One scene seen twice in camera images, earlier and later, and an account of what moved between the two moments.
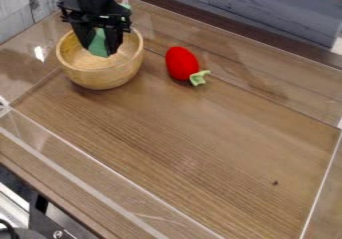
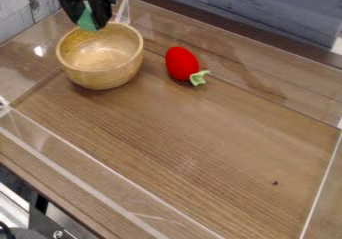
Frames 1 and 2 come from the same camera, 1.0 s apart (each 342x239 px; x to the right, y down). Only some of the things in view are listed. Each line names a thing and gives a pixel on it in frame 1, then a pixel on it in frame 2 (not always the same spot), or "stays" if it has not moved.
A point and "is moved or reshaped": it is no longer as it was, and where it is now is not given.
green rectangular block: [99, 44] is moved or reshaped
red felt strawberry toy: [182, 64] stays
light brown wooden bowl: [96, 72] stays
